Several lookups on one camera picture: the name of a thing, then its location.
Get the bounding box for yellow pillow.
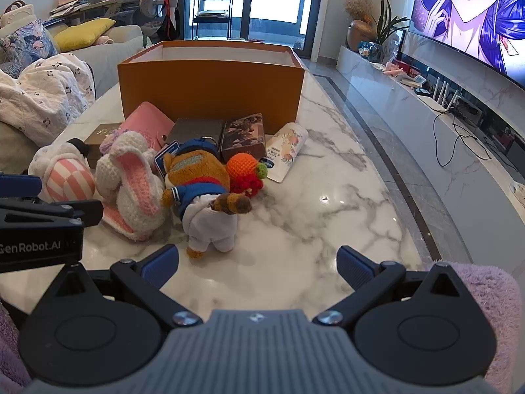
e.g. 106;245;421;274
53;18;116;52

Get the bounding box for grey sofa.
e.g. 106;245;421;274
0;25;144;165

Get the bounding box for white marble tv console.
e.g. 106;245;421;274
336;45;525;263

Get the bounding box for white panda print blanket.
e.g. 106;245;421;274
0;53;97;148

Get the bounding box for black trolley rack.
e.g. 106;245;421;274
193;0;232;42

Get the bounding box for white antenna router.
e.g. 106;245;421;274
427;76;462;113

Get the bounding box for brown gold print box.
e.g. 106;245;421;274
82;122;124;169

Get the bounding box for green potted plant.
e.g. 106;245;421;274
371;0;411;46

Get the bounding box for wall television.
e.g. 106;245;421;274
408;0;525;91

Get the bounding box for black media devices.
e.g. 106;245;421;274
455;98;525;152

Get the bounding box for white peach print pouch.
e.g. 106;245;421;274
264;122;309;183

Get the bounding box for pink white striped plush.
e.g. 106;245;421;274
28;139;97;204

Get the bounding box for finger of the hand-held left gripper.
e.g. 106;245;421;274
0;199;104;228
0;174;43;202

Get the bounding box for dark illustrated card box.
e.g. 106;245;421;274
220;113;267;164

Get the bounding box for orange crochet toy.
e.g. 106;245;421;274
225;153;268;198

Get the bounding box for white bag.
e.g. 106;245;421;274
0;3;35;29

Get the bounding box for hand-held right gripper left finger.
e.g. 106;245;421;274
41;244;202;327

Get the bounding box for black cable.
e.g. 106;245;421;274
434;111;493;167

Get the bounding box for orange cardboard box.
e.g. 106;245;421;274
117;41;305;136

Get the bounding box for grey desk chair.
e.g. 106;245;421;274
139;0;171;48

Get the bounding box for purple fluffy clothing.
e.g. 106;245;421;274
0;260;523;394

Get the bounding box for brown bear plush blue jacket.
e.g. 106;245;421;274
161;140;253;259

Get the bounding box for dried flower bunch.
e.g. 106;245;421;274
344;0;375;23

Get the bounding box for white crochet bunny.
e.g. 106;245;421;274
95;129;171;242

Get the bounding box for floral pillow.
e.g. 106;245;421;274
0;20;58;66

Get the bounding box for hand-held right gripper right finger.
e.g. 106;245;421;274
312;245;472;326

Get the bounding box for dark grey box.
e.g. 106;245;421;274
166;118;224;149

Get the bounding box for pink snap wallet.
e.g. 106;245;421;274
123;102;175;152

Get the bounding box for brown ceramic vase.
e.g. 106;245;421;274
346;20;378;52

